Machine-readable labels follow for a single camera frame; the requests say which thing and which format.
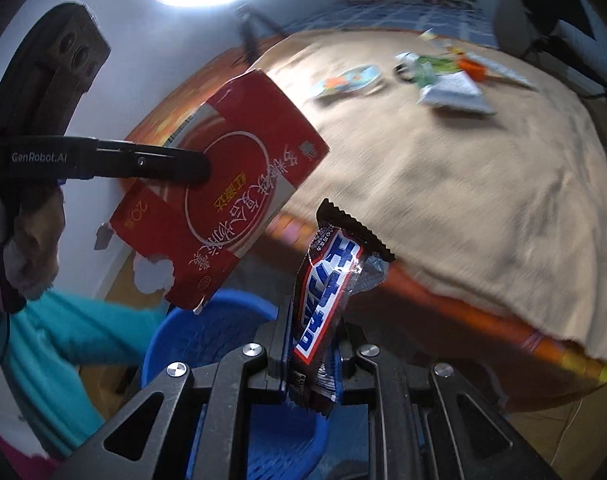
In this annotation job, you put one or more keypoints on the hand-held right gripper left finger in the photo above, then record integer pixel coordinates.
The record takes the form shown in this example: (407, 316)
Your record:
(263, 367)

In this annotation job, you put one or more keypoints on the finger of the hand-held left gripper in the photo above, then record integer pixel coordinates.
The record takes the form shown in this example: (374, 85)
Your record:
(158, 162)

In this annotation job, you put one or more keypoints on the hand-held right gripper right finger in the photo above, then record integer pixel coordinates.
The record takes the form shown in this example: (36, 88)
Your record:
(363, 365)

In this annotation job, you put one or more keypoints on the brown chocolate bar wrapper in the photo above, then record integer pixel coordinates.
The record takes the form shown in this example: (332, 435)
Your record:
(328, 300)

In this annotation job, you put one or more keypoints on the blue plastic basket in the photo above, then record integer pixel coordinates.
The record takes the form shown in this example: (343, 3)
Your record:
(183, 340)

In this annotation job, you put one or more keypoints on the red cardboard box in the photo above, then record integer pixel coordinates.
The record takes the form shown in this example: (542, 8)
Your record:
(243, 175)

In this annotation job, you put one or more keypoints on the white printed snack packet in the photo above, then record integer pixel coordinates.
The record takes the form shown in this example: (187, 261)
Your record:
(453, 94)

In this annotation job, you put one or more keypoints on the green snack wrapper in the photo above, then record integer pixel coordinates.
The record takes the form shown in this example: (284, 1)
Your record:
(433, 67)

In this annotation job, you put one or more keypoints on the long silver white wrapper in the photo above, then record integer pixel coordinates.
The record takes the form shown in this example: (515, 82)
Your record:
(506, 74)

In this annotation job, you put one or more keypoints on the person's left hand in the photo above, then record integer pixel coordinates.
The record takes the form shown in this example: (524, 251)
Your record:
(36, 245)

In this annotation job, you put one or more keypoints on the black tripod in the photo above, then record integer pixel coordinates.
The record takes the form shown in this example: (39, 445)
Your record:
(248, 35)

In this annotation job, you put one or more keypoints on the beige tablecloth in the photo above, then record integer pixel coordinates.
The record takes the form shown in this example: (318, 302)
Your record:
(433, 185)

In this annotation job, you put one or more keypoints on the teal clothing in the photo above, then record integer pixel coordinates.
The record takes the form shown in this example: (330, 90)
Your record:
(58, 360)

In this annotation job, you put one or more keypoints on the round printed foil lid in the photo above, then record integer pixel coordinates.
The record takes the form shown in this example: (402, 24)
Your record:
(346, 81)

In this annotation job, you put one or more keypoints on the blue plaid bedding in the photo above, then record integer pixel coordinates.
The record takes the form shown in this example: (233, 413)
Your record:
(383, 15)

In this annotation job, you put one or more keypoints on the pink clothing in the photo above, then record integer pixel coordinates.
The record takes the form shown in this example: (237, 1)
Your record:
(6, 455)

